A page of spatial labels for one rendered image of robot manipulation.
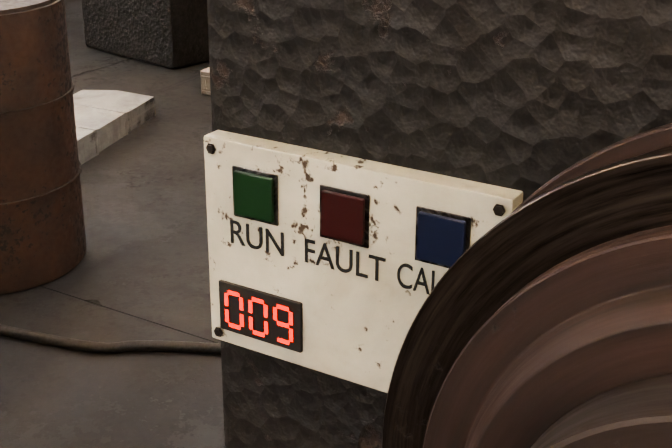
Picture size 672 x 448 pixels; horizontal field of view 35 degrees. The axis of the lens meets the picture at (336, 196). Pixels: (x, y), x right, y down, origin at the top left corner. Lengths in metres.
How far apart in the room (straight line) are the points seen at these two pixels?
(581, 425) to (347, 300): 0.33
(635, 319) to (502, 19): 0.26
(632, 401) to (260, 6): 0.43
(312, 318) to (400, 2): 0.26
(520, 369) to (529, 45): 0.23
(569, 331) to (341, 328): 0.31
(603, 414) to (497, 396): 0.09
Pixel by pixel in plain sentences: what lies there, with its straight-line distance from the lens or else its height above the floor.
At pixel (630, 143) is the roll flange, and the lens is 0.61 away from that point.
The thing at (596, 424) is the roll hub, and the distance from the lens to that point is 0.51.
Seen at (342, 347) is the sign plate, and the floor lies 1.09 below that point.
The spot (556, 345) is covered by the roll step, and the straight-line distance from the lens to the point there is 0.56.
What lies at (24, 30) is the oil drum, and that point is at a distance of 3.25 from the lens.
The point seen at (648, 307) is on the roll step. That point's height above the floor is 1.27.
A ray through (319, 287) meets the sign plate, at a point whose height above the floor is 1.14.
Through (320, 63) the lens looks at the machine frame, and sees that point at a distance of 0.79.
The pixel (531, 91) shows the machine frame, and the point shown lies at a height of 1.31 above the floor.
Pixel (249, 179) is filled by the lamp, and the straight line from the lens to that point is 0.82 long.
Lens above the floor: 1.50
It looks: 21 degrees down
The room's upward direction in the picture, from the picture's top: straight up
